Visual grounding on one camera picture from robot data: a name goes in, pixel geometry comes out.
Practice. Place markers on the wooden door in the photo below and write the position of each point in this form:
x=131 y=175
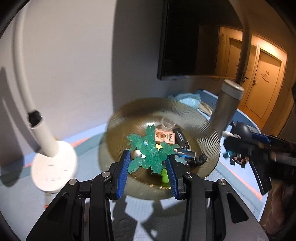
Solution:
x=264 y=73

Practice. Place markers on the blue power bank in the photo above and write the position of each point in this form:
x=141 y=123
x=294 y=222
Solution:
x=191 y=155

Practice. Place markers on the dark-headed monkey figurine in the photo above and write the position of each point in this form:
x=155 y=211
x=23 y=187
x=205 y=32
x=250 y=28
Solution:
x=242 y=131

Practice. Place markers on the black card box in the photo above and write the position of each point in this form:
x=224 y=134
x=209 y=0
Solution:
x=180 y=139

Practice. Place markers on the small clear plastic cup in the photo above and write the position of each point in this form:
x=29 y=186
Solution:
x=167 y=124

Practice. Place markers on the pale blue translucent figure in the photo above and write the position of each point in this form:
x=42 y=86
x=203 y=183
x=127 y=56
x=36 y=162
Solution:
x=180 y=159

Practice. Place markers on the grey metal cylinder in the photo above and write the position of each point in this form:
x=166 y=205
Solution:
x=226 y=106

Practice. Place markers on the dark wall monitor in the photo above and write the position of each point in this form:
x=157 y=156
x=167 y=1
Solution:
x=190 y=37

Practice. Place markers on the orange card box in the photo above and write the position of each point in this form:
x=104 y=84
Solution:
x=164 y=136

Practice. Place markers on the teal translucent plastic figure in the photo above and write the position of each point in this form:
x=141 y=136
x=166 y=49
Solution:
x=150 y=156

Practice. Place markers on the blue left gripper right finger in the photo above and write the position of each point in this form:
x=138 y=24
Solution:
x=175 y=171

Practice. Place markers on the black-haired red figurine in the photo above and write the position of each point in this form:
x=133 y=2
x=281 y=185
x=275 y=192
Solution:
x=198 y=161

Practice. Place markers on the white desk lamp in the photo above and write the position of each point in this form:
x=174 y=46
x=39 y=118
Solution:
x=55 y=162

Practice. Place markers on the white charger plug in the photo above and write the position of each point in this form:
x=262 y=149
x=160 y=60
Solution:
x=138 y=153

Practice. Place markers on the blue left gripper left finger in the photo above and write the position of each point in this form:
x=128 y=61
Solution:
x=122 y=173

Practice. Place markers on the bright green plastic figure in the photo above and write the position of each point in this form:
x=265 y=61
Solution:
x=164 y=176

